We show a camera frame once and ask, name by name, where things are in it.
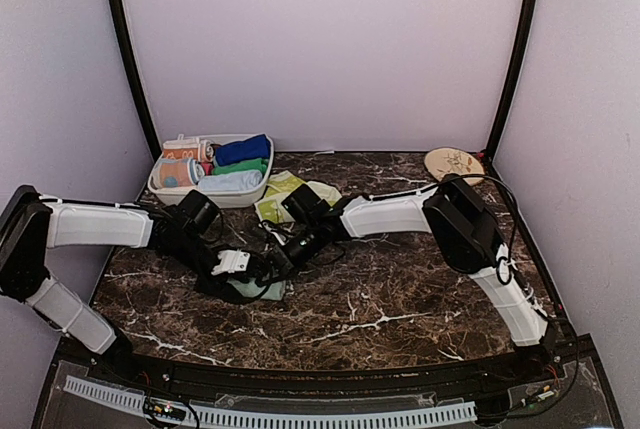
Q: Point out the white plastic basket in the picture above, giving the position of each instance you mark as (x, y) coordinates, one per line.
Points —
(244, 199)

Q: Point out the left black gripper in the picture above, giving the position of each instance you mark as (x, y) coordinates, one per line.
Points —
(218, 286)

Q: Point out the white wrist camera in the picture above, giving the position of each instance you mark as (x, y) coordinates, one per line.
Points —
(279, 234)
(231, 262)

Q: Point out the cream bird-pattern plate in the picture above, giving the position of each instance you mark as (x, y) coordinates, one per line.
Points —
(441, 162)

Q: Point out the yellow-green patterned towel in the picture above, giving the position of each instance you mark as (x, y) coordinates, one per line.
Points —
(280, 186)

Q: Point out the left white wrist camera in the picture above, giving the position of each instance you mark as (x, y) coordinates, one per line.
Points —
(231, 262)

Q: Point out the orange patterned rolled towel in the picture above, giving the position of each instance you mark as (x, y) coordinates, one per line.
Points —
(185, 147)

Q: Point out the pale blue rolled towel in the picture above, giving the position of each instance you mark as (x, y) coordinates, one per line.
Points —
(231, 182)

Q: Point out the orange blue rolled towel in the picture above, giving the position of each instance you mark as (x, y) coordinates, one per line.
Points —
(174, 173)

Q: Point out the pink red rolled towel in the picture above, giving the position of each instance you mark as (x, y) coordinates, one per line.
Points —
(208, 159)

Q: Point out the left black frame post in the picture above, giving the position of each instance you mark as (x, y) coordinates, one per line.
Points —
(128, 58)

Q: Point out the green rolled towel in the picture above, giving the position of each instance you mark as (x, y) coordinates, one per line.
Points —
(257, 164)

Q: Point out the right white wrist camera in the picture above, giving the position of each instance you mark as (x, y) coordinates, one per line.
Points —
(279, 234)

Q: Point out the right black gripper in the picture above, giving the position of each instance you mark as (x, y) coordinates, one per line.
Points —
(279, 260)

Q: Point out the right black frame post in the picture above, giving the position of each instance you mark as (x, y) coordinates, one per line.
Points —
(518, 52)

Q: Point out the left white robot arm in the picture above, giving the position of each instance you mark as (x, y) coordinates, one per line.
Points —
(32, 224)

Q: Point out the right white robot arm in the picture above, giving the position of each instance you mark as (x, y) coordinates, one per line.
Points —
(465, 230)

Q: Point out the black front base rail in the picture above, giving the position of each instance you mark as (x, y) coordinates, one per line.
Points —
(480, 377)

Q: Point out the sage green towel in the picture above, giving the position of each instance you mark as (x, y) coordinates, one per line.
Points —
(272, 292)

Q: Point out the black frame post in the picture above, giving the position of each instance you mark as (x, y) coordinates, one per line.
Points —
(518, 52)
(128, 58)

